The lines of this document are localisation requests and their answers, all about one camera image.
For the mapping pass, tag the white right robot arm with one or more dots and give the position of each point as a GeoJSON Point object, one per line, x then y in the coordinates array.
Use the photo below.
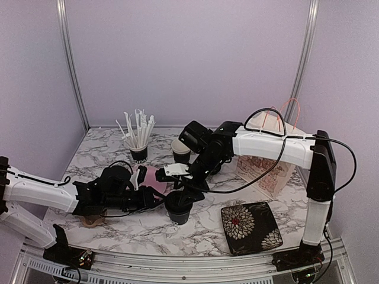
{"type": "Point", "coordinates": [313, 152]}

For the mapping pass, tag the black plastic cup lid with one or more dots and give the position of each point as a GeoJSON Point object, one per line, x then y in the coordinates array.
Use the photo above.
{"type": "Point", "coordinates": [178, 203]}

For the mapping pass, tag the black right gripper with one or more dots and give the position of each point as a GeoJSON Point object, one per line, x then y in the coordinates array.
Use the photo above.
{"type": "Point", "coordinates": [197, 195]}

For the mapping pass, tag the black cup holding straws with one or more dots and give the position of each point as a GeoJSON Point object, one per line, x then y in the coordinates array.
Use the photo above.
{"type": "Point", "coordinates": [139, 155]}

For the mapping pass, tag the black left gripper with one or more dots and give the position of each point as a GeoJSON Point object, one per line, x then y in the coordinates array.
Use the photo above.
{"type": "Point", "coordinates": [147, 200]}

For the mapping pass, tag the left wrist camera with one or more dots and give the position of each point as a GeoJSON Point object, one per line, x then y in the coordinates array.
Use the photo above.
{"type": "Point", "coordinates": [138, 177]}

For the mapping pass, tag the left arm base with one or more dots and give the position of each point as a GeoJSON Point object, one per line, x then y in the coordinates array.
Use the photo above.
{"type": "Point", "coordinates": [63, 253]}

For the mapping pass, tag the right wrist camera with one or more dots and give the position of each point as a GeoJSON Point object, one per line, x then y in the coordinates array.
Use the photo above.
{"type": "Point", "coordinates": [172, 172]}

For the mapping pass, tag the white wrapped straws bundle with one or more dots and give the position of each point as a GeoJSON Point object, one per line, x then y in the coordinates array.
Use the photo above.
{"type": "Point", "coordinates": [138, 129]}

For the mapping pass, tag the black paper coffee cup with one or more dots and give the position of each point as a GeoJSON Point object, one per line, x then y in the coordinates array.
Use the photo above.
{"type": "Point", "coordinates": [181, 152]}

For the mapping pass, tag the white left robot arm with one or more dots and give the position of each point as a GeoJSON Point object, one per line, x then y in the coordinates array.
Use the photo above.
{"type": "Point", "coordinates": [17, 186]}

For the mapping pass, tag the pink round plate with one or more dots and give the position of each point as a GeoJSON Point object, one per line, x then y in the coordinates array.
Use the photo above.
{"type": "Point", "coordinates": [150, 180]}

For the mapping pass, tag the cream bear paper bag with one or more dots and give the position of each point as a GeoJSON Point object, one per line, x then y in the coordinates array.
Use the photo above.
{"type": "Point", "coordinates": [250, 168]}

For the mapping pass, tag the black floral square plate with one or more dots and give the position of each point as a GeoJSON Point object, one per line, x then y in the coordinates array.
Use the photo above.
{"type": "Point", "coordinates": [250, 228]}

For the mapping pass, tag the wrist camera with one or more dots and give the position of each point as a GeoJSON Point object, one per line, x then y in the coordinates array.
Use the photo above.
{"type": "Point", "coordinates": [138, 177]}
{"type": "Point", "coordinates": [172, 172]}

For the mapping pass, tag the brown cardboard cup carrier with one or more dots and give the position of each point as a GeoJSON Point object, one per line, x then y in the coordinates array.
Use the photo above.
{"type": "Point", "coordinates": [91, 221]}

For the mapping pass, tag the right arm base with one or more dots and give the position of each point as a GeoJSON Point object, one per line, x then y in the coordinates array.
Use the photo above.
{"type": "Point", "coordinates": [303, 255]}

